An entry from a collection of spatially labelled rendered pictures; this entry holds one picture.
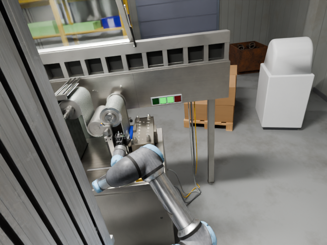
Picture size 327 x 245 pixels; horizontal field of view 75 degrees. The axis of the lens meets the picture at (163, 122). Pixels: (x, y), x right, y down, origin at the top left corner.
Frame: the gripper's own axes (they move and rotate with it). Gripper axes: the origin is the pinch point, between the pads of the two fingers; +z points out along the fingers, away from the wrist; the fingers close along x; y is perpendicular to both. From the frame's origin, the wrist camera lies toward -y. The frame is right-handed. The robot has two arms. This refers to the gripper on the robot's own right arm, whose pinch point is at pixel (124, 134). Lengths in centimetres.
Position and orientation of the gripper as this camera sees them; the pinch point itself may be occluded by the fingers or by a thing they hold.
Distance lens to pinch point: 155.3
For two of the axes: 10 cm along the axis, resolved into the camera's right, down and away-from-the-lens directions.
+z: -0.5, -5.0, 8.7
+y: -1.1, -8.6, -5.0
